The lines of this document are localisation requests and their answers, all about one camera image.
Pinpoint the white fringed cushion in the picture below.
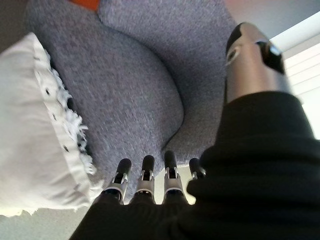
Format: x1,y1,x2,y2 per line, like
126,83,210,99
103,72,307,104
0,32,105,218

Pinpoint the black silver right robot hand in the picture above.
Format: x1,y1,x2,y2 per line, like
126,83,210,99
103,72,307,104
69,21,320,240

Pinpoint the white slatted radiator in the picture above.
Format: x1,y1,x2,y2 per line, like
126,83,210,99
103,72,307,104
269,11,320,140

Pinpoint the grey fabric armchair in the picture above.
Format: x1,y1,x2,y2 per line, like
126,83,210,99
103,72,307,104
24,0,238,203

